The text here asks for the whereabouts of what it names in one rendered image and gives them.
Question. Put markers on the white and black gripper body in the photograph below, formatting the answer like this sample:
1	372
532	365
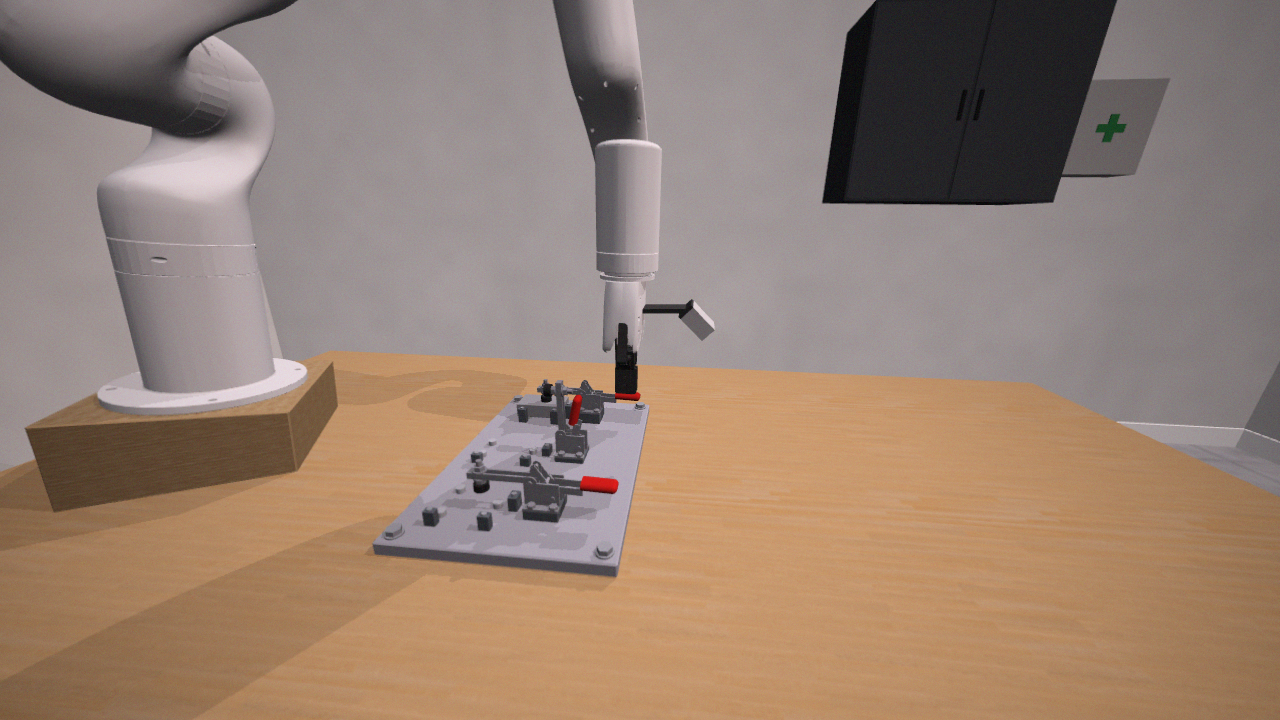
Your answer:
624	300

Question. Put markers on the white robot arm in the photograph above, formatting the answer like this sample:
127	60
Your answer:
177	220

